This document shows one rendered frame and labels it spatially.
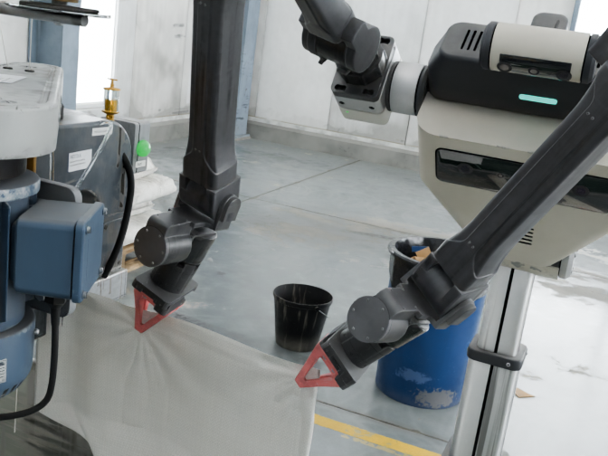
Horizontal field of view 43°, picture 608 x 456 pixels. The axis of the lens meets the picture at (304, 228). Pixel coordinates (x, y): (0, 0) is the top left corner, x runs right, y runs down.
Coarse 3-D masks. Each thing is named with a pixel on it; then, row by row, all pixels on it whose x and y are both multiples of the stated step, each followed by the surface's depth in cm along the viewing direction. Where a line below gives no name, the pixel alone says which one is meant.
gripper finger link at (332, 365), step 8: (336, 328) 106; (328, 336) 105; (320, 344) 103; (312, 352) 104; (320, 352) 103; (312, 360) 105; (328, 360) 103; (304, 368) 106; (328, 368) 104; (336, 368) 103; (296, 376) 107; (304, 376) 107; (304, 384) 107; (312, 384) 106; (320, 384) 105; (328, 384) 104; (336, 384) 104
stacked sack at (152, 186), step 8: (144, 176) 469; (152, 176) 474; (160, 176) 478; (136, 184) 451; (144, 184) 455; (152, 184) 460; (160, 184) 466; (168, 184) 474; (136, 192) 441; (144, 192) 448; (152, 192) 457; (160, 192) 465; (168, 192) 476; (136, 200) 441; (144, 200) 450
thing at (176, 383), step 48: (48, 336) 125; (96, 336) 123; (144, 336) 120; (192, 336) 116; (96, 384) 125; (144, 384) 122; (192, 384) 117; (240, 384) 112; (288, 384) 109; (96, 432) 125; (144, 432) 124; (192, 432) 119; (240, 432) 113; (288, 432) 110
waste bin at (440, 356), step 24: (408, 240) 352; (432, 240) 358; (408, 264) 321; (480, 312) 332; (432, 336) 323; (456, 336) 325; (384, 360) 341; (408, 360) 330; (432, 360) 326; (456, 360) 329; (384, 384) 342; (408, 384) 332; (432, 384) 330; (456, 384) 335; (432, 408) 334
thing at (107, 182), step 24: (72, 120) 120; (96, 120) 123; (72, 144) 118; (96, 144) 123; (120, 144) 129; (48, 168) 114; (96, 168) 125; (120, 168) 131; (96, 192) 126; (120, 192) 132; (120, 216) 135; (120, 264) 138
